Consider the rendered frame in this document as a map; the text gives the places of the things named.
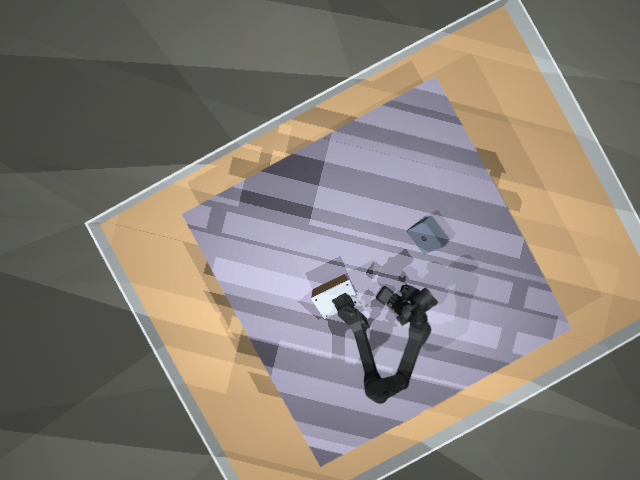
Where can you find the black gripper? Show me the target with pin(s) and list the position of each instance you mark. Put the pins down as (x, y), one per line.
(394, 302)

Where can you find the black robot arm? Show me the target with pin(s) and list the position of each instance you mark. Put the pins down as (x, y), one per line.
(377, 388)

